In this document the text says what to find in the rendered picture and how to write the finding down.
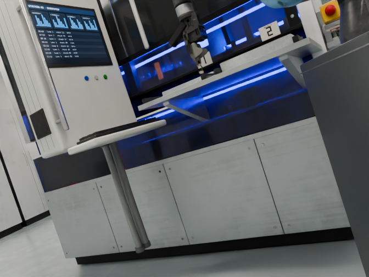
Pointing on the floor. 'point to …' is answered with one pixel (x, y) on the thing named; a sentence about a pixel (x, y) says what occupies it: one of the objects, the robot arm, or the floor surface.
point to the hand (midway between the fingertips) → (196, 62)
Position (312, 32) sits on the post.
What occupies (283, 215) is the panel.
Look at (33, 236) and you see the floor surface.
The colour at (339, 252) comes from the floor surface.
